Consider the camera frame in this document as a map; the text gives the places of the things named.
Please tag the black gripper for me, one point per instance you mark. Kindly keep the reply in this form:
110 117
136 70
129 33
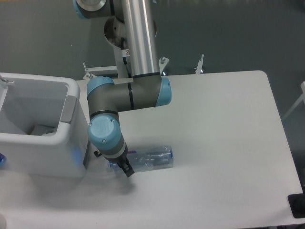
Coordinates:
120 162

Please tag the clear crushed water bottle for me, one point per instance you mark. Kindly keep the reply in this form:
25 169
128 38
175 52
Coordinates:
142 160

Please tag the clear plastic bag with labels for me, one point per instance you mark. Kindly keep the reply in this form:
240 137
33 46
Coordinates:
50 132

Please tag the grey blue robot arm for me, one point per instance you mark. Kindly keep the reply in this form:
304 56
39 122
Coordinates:
148 88

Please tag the white open trash can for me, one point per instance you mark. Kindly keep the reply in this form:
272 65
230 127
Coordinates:
30 105

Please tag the black device at table corner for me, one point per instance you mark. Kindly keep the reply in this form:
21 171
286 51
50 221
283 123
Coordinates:
297 205

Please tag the white pedestal base frame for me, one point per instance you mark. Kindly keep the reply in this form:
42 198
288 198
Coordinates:
113 72

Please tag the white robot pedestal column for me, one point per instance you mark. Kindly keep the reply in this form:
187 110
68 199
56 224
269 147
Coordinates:
119 43

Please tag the white frame at right edge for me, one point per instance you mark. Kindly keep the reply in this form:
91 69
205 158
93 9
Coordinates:
300 99

